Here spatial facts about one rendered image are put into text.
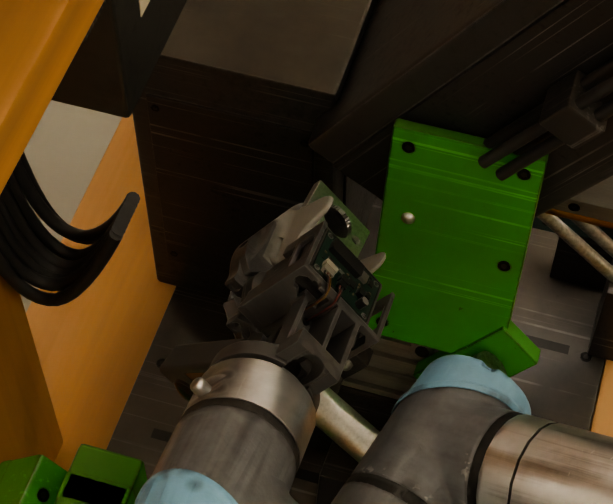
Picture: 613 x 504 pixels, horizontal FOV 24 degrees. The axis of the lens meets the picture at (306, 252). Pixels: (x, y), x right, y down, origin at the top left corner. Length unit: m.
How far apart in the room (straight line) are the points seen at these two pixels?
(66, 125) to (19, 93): 2.02
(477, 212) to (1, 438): 0.43
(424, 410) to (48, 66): 0.30
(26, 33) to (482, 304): 0.51
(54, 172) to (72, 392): 1.32
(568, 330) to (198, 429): 0.67
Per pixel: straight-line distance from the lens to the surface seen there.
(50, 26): 0.78
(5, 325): 1.16
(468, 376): 0.89
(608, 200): 1.23
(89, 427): 1.39
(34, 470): 1.07
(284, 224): 1.01
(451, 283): 1.15
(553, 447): 0.83
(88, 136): 2.75
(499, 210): 1.10
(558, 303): 1.45
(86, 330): 1.45
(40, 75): 0.77
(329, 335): 0.88
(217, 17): 1.19
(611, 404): 1.40
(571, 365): 1.41
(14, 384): 1.22
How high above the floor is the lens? 2.09
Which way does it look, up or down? 55 degrees down
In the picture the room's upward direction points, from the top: straight up
